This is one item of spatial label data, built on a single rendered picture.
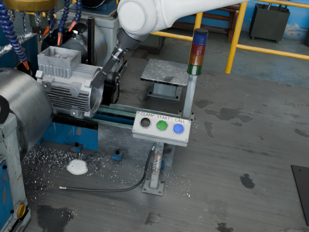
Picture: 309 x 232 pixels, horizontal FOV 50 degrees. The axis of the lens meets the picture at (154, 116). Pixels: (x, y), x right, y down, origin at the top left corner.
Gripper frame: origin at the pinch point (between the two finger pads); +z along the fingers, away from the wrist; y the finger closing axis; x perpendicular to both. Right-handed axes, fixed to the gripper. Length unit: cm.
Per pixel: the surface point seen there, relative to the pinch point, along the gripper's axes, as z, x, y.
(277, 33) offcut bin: 4, 182, -455
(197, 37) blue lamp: -23.2, 21.7, -33.3
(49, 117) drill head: 11.1, -5.5, 18.2
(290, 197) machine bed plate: -10, 78, 6
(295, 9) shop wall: -38, 191, -503
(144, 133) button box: -4.8, 19.9, 19.2
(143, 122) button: -6.5, 17.8, 17.1
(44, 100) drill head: 6.5, -9.5, 18.4
